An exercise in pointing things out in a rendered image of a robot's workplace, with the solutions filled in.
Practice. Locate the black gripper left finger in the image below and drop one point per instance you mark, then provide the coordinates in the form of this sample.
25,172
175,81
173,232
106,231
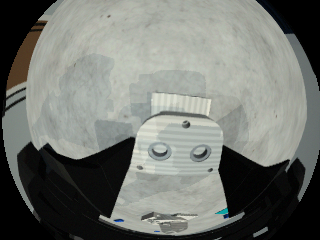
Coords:
97,177

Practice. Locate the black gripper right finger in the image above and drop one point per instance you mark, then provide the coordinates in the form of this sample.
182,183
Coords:
244,180

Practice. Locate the teal flat rectangular plate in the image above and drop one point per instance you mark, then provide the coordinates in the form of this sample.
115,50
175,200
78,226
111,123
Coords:
225,210

